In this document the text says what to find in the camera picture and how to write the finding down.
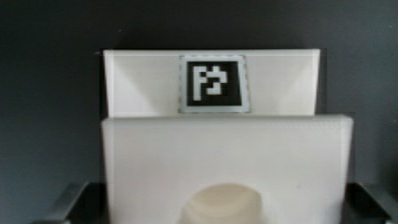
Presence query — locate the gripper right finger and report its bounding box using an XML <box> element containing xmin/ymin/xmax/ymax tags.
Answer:
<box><xmin>355</xmin><ymin>183</ymin><xmax>398</xmax><ymax>224</ymax></box>

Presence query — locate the white lamp base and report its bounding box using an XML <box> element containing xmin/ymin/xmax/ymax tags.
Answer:
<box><xmin>101</xmin><ymin>49</ymin><xmax>353</xmax><ymax>224</ymax></box>

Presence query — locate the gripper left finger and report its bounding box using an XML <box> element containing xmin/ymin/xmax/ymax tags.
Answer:
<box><xmin>28</xmin><ymin>183</ymin><xmax>87</xmax><ymax>224</ymax></box>

